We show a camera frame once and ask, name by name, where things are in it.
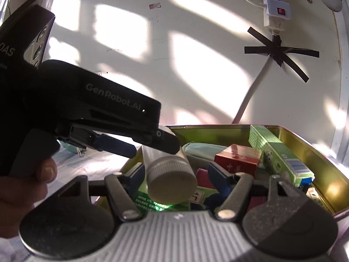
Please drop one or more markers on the orange label white bottle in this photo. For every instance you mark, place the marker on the orange label white bottle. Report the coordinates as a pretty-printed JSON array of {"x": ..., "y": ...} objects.
[{"x": 171, "y": 180}]

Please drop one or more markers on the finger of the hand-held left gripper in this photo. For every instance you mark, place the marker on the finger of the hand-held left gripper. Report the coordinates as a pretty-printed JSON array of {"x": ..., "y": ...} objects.
[
  {"x": 117, "y": 146},
  {"x": 166, "y": 142}
]

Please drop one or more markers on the white window frame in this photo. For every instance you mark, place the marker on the white window frame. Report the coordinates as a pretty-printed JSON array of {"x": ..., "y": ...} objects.
[{"x": 339, "y": 87}]

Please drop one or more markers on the person's left hand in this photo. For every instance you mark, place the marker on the person's left hand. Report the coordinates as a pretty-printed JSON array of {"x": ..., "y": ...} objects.
[{"x": 19, "y": 196}]

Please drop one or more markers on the pale teal fabric pouch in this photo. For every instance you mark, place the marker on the pale teal fabric pouch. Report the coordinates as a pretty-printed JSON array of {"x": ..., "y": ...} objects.
[{"x": 201, "y": 150}]

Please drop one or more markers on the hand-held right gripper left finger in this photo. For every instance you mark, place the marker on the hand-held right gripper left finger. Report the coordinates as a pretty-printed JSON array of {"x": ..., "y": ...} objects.
[{"x": 135, "y": 178}]

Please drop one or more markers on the red wall sticker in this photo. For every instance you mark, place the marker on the red wall sticker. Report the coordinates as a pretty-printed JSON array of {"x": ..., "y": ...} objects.
[{"x": 154, "y": 5}]

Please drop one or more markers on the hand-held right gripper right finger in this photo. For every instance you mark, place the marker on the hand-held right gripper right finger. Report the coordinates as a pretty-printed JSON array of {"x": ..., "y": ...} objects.
[{"x": 220, "y": 180}]

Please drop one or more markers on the green toothpaste box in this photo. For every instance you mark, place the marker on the green toothpaste box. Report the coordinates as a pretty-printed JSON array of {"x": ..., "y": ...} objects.
[{"x": 275, "y": 152}]

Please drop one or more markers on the teal plush toy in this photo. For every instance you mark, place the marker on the teal plush toy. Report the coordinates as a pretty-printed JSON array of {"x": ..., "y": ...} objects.
[{"x": 71, "y": 147}]

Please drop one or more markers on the black tape cross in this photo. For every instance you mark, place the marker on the black tape cross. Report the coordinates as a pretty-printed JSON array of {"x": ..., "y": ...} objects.
[{"x": 278, "y": 50}]

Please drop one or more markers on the pink biscuit tin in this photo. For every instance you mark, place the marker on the pink biscuit tin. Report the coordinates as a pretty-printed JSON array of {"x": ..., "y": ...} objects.
[{"x": 321, "y": 174}]

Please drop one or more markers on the red cardboard box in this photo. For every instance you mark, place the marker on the red cardboard box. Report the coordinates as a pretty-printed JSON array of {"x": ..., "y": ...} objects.
[{"x": 237, "y": 158}]

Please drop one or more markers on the small white wall sticker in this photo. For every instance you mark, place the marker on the small white wall sticker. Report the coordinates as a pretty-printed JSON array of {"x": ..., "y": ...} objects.
[{"x": 98, "y": 72}]

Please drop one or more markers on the white power strip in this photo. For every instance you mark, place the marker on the white power strip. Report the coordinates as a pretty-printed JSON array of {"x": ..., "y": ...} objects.
[{"x": 275, "y": 8}]

